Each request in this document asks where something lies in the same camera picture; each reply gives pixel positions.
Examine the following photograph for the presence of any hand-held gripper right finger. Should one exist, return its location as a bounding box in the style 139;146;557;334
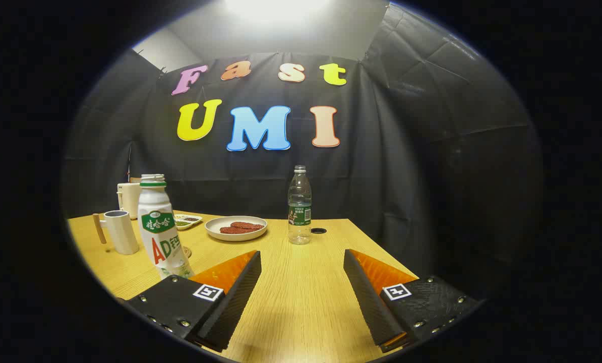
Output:
343;249;483;353

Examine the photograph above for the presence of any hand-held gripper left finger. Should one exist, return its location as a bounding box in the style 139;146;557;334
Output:
125;250;262;352

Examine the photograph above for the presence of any white juice bottle green label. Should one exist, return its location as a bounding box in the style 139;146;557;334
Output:
138;174;195;280

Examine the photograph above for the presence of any white cup wooden handle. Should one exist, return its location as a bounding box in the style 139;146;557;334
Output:
92;210;140;255

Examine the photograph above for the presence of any clear plastic water bottle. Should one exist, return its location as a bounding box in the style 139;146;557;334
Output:
287;165;313;245

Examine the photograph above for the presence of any wooden table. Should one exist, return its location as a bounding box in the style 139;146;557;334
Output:
68;211;420;363

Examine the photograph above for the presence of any white round plate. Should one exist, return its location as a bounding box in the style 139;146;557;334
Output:
205;216;268;242

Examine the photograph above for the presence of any white divided dish with beans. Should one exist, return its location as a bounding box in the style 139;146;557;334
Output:
174;214;203;231

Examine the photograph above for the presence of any black backdrop cloth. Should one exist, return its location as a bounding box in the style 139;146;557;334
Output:
62;3;544;298

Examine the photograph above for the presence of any cream toaster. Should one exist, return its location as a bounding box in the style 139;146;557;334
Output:
117;176;143;220

